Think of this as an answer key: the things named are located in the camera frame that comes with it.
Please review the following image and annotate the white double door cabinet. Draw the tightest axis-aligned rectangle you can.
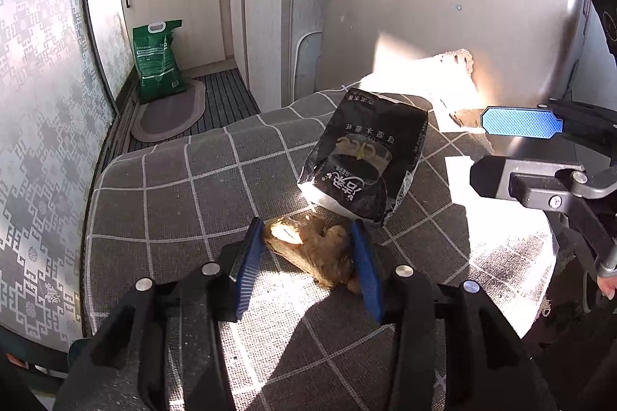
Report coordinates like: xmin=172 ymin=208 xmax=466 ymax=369
xmin=226 ymin=0 xmax=334 ymax=113

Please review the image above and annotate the grey oval floor mat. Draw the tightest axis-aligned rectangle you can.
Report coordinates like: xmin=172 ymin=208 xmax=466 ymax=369
xmin=130 ymin=78 xmax=208 ymax=144

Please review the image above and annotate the patterned frosted glass door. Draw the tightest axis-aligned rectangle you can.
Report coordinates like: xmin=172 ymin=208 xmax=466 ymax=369
xmin=0 ymin=0 xmax=120 ymax=344

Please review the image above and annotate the black printed packet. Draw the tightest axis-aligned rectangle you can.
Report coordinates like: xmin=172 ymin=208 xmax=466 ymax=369
xmin=296 ymin=89 xmax=432 ymax=226

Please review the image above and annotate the grey checked cloth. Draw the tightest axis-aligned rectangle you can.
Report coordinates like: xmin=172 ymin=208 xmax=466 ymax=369
xmin=83 ymin=76 xmax=560 ymax=411

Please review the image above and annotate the black fridge sticker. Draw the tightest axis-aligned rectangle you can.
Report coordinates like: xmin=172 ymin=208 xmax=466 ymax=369
xmin=590 ymin=0 xmax=617 ymax=70

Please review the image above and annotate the green rice bag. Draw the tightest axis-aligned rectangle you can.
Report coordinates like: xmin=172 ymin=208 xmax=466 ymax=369
xmin=132 ymin=19 xmax=188 ymax=104

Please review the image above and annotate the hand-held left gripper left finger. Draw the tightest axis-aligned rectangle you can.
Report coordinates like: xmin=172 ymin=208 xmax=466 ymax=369
xmin=53 ymin=217 xmax=265 ymax=411

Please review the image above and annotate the brown ginger root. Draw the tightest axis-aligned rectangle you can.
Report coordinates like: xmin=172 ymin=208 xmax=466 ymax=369
xmin=263 ymin=212 xmax=362 ymax=295

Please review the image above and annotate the person's right hand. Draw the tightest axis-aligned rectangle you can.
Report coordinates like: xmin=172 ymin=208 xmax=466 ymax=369
xmin=597 ymin=269 xmax=617 ymax=300

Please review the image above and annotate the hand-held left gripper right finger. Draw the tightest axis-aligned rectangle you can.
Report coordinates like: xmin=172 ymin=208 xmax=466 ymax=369
xmin=350 ymin=220 xmax=543 ymax=411

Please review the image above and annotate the white counter cabinet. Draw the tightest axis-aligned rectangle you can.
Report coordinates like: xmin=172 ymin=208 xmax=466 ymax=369
xmin=118 ymin=0 xmax=238 ymax=79

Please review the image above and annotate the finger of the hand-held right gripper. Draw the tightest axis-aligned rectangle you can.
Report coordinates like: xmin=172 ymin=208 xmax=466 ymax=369
xmin=480 ymin=100 xmax=617 ymax=146
xmin=470 ymin=154 xmax=586 ymax=211

